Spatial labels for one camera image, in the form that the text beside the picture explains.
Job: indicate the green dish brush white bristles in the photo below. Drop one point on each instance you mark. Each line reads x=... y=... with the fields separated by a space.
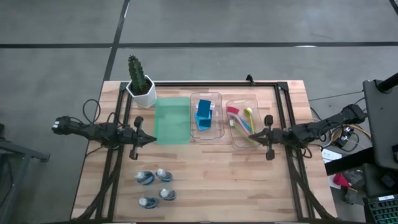
x=232 y=123
x=247 y=111

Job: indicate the small black frame bracket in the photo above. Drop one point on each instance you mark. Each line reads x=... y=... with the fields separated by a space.
x=250 y=79

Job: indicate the blue dish soap bottle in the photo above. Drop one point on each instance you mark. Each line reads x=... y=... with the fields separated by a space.
x=168 y=193
x=144 y=178
x=148 y=202
x=163 y=175

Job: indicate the black beam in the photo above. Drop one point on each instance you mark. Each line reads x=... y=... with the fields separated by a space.
x=348 y=161

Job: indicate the clear plastic bin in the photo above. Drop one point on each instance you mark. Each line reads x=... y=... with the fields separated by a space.
x=217 y=130
x=236 y=140

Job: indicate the backlit keyboard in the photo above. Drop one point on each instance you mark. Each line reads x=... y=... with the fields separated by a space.
x=384 y=213

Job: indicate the teal dish brush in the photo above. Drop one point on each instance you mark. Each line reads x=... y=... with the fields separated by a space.
x=245 y=125

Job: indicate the grey bag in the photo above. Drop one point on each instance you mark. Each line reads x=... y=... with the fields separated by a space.
x=354 y=179

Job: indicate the black pole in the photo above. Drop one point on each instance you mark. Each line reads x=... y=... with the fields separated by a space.
x=388 y=84

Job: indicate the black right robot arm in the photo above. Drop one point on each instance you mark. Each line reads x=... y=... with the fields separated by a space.
x=326 y=124

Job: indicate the grey cabinet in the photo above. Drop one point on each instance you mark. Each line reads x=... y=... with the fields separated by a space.
x=382 y=124

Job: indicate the green cactus plant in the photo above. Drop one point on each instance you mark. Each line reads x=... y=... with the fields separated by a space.
x=136 y=73

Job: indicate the blue sponge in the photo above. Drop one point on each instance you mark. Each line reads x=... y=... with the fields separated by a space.
x=203 y=124
x=204 y=108

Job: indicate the dark grey metal stand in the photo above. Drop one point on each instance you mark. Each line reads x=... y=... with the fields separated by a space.
x=18 y=152

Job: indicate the white hexagonal plant pot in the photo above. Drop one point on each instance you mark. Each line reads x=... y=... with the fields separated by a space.
x=146 y=99

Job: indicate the white paper sheet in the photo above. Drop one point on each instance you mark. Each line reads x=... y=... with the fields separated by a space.
x=329 y=154

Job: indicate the red cone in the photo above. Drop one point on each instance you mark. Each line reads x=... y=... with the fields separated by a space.
x=340 y=180

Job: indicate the green translucent plastic bin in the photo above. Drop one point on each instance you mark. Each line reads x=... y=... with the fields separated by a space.
x=172 y=124

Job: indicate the blue circuit board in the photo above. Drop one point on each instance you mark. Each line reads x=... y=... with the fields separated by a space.
x=342 y=140

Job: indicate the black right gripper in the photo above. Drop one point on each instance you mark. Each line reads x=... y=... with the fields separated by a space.
x=280 y=137

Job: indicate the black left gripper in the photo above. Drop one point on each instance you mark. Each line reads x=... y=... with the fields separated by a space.
x=127 y=138

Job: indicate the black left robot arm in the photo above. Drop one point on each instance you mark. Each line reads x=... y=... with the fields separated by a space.
x=93 y=132

